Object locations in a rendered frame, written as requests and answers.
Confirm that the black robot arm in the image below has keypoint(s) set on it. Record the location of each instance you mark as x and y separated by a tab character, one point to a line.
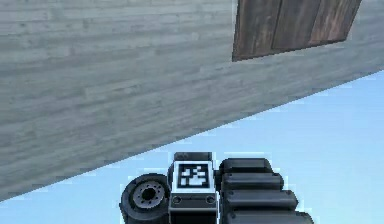
253	196

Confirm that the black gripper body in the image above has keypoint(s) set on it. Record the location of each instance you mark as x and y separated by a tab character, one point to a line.
146	196

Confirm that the brown wooden cabinet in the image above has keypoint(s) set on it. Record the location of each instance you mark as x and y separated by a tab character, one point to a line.
286	26

